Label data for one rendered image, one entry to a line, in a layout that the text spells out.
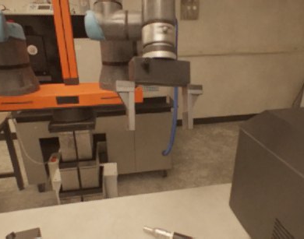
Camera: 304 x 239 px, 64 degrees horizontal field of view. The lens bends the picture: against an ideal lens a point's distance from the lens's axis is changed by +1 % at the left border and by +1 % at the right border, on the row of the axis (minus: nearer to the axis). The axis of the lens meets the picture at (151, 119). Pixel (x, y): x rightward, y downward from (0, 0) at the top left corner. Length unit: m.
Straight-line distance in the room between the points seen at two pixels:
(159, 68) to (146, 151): 1.64
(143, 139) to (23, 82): 1.33
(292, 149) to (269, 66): 3.31
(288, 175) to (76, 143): 0.73
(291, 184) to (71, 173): 0.77
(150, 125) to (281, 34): 2.40
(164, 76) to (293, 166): 0.30
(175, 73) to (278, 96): 3.55
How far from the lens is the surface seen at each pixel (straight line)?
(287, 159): 0.51
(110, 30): 0.66
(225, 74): 3.48
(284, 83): 4.02
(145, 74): 0.51
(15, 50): 0.91
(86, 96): 0.86
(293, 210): 0.52
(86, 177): 1.02
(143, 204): 0.73
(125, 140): 2.04
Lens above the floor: 1.39
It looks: 22 degrees down
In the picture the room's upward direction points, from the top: straight up
